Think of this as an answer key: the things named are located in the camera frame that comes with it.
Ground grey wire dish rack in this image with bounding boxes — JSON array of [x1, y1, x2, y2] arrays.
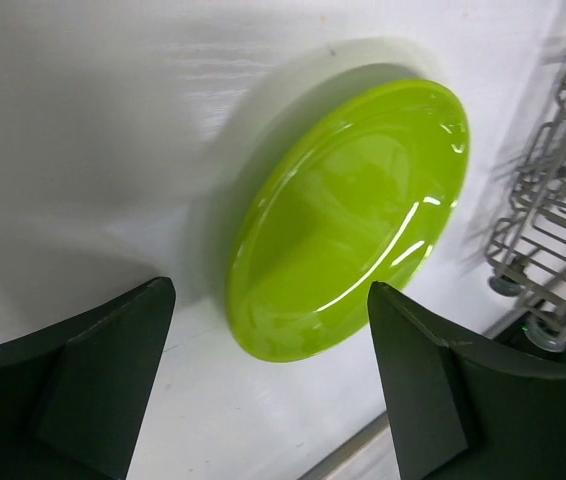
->
[[484, 54, 566, 357]]

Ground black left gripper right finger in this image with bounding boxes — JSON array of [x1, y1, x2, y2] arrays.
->
[[367, 282, 566, 479]]

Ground lime green plate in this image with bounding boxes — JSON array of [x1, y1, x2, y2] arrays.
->
[[225, 79, 470, 363]]

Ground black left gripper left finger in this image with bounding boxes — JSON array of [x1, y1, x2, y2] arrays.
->
[[0, 277, 176, 479]]

